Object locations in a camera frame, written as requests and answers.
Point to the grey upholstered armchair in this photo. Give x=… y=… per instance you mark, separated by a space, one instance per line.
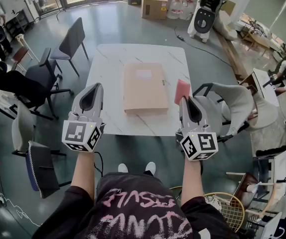
x=240 y=101

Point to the person's left white shoe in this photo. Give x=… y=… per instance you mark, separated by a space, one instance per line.
x=123 y=168

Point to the grey fabric chair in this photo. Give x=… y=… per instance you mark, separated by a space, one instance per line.
x=73 y=36

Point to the beige folder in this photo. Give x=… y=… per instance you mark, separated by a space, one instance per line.
x=143 y=93

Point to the person's left forearm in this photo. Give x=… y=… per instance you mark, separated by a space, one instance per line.
x=83 y=173

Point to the yellow rattan chair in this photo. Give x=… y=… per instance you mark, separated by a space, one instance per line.
x=230 y=208

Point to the brown seat white chair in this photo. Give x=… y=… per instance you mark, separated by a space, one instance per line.
x=19 y=53

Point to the person's right forearm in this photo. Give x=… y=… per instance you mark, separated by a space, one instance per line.
x=192 y=183

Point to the light grey shell chair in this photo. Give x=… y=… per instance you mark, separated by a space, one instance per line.
x=267 y=113

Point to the person's right white shoe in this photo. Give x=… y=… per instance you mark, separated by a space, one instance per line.
x=150 y=167

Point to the white top wooden table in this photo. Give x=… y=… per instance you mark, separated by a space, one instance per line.
x=263 y=83

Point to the white metal frame table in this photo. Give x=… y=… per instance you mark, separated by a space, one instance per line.
x=280 y=165

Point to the pink sponge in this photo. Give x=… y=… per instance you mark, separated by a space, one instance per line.
x=181 y=91

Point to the clear water jug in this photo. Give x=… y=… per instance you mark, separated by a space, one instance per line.
x=175 y=9
x=187 y=10

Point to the dark chair with checkered edge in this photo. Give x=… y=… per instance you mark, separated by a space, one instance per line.
x=43 y=168

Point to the black office chair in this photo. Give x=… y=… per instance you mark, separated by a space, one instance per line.
x=36 y=76

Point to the person's black printed shirt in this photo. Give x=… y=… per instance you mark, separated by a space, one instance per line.
x=133 y=208

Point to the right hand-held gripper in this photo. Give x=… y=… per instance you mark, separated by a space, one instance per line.
x=205 y=143

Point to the white robot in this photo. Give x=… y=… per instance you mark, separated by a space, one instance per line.
x=202 y=21

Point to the wooden plank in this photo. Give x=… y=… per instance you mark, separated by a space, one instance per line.
x=232 y=56

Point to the person's white shoe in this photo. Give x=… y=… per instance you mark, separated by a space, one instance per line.
x=150 y=167
x=123 y=168

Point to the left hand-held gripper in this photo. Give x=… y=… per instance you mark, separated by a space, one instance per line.
x=74 y=134

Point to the brown wooden stool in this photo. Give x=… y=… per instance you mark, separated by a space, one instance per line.
x=245 y=183

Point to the large cardboard box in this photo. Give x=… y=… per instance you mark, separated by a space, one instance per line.
x=154 y=7

